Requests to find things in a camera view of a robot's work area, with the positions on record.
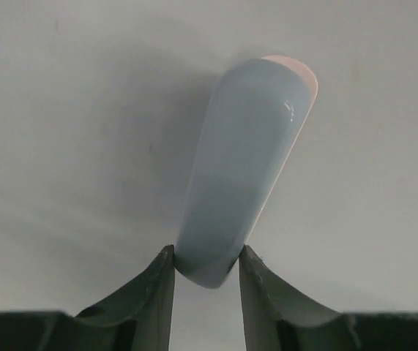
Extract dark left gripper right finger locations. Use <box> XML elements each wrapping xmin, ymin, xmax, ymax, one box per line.
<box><xmin>239</xmin><ymin>246</ymin><xmax>344</xmax><ymax>350</ymax></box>

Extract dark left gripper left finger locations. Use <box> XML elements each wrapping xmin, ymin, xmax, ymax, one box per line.
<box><xmin>76</xmin><ymin>245</ymin><xmax>175</xmax><ymax>350</ymax></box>

